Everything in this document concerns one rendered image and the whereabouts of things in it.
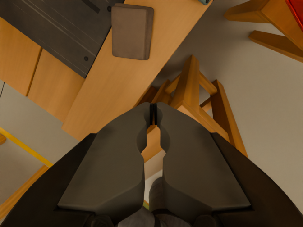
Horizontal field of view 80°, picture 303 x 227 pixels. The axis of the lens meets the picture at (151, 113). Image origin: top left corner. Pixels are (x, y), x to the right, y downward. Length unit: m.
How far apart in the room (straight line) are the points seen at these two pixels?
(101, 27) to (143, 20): 0.11
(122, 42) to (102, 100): 0.17
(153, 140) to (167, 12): 0.35
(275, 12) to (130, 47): 0.32
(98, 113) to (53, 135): 1.65
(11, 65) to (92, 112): 0.27
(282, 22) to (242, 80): 0.89
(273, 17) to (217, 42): 0.81
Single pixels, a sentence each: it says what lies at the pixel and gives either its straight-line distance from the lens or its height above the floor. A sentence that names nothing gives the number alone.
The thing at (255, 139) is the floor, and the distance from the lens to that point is 1.62.
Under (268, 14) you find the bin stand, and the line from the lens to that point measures 0.52.
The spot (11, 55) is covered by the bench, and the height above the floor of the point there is 0.88.
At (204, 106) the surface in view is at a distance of 1.17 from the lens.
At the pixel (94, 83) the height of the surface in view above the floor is 0.90.
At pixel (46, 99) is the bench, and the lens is 0.63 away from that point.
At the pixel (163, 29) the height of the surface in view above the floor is 0.90.
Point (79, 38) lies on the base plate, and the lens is 0.48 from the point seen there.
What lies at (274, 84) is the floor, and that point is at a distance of 1.45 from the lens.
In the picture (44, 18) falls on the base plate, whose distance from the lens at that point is 0.52.
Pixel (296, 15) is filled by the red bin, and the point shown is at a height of 0.82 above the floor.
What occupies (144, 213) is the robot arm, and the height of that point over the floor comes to 1.09.
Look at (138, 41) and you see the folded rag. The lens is 0.39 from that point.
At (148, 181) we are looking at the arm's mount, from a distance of 0.54.
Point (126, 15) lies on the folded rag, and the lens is 0.39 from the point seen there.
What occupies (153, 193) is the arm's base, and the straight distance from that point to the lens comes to 0.50.
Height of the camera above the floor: 1.30
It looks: 60 degrees down
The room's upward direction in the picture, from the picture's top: 153 degrees counter-clockwise
